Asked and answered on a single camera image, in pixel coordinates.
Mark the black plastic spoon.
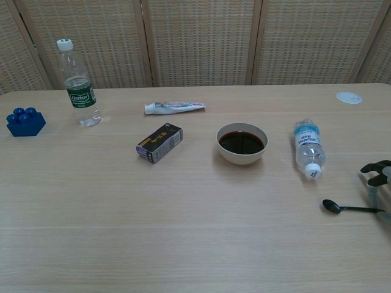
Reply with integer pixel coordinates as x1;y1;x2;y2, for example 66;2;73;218
322;198;385;215

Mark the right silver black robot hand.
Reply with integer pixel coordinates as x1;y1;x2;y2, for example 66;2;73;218
359;159;391;222

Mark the white toothpaste tube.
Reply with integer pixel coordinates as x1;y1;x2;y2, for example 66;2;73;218
144;99;206;116

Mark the blue studded building block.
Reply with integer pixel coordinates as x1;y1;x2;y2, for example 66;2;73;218
5;106;47;137

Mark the woven bamboo folding screen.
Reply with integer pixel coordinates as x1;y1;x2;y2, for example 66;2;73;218
0;0;391;95

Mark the black and purple carton box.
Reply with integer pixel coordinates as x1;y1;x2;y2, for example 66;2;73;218
136;123;184;165

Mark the blue label water bottle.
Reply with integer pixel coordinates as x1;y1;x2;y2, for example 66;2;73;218
293;118;327;180

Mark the green label water bottle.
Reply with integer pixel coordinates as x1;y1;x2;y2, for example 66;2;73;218
56;38;102;128

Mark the white round table grommet cap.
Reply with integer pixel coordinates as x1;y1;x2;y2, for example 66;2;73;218
335;91;363;105

